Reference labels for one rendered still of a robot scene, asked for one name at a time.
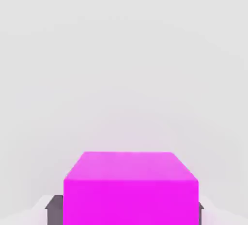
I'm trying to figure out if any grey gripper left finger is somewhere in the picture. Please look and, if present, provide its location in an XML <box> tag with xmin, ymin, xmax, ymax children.
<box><xmin>0</xmin><ymin>195</ymin><xmax>64</xmax><ymax>225</ymax></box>

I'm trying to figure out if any small magenta cube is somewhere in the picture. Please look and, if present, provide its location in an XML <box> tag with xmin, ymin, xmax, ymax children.
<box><xmin>63</xmin><ymin>151</ymin><xmax>200</xmax><ymax>225</ymax></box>

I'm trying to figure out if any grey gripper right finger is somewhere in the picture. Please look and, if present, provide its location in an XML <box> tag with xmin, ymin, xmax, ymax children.
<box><xmin>198</xmin><ymin>195</ymin><xmax>248</xmax><ymax>225</ymax></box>

